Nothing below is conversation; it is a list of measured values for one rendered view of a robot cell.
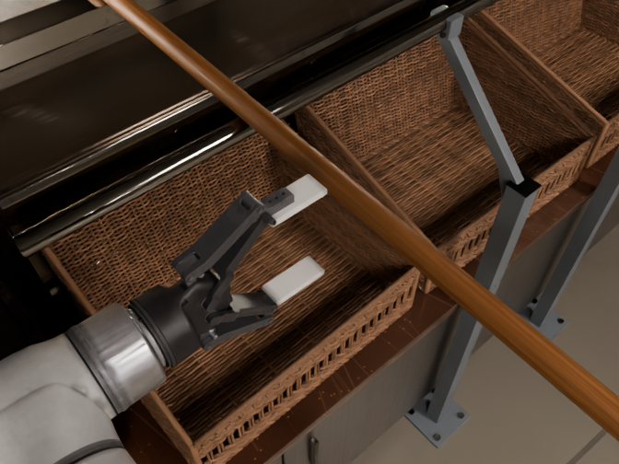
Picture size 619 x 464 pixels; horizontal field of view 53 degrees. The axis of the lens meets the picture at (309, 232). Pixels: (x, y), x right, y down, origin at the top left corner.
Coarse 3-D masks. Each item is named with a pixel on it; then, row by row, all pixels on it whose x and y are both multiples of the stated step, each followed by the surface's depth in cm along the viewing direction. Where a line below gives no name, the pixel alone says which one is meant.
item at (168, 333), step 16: (208, 272) 60; (160, 288) 58; (176, 288) 58; (192, 288) 58; (208, 288) 59; (144, 304) 57; (160, 304) 57; (176, 304) 57; (192, 304) 59; (224, 304) 63; (144, 320) 56; (160, 320) 56; (176, 320) 57; (192, 320) 60; (160, 336) 56; (176, 336) 57; (192, 336) 57; (176, 352) 57; (192, 352) 59
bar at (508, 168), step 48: (480, 0) 101; (384, 48) 92; (288, 96) 85; (480, 96) 102; (192, 144) 78; (96, 192) 73; (144, 192) 76; (528, 192) 104; (48, 240) 70; (576, 240) 165; (432, 432) 174
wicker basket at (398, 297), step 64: (192, 192) 130; (64, 256) 117; (128, 256) 126; (256, 256) 141; (320, 256) 141; (384, 256) 130; (320, 320) 130; (384, 320) 126; (192, 384) 121; (256, 384) 121; (192, 448) 98
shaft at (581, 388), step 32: (128, 0) 94; (160, 32) 89; (192, 64) 84; (224, 96) 81; (256, 128) 78; (288, 128) 76; (320, 160) 72; (352, 192) 69; (384, 224) 66; (416, 256) 64; (448, 288) 62; (480, 288) 61; (480, 320) 60; (512, 320) 59; (544, 352) 57; (576, 384) 55; (608, 416) 53
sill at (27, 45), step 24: (72, 0) 99; (96, 0) 99; (144, 0) 103; (168, 0) 106; (0, 24) 95; (24, 24) 95; (48, 24) 95; (72, 24) 97; (96, 24) 100; (0, 48) 92; (24, 48) 94; (48, 48) 97
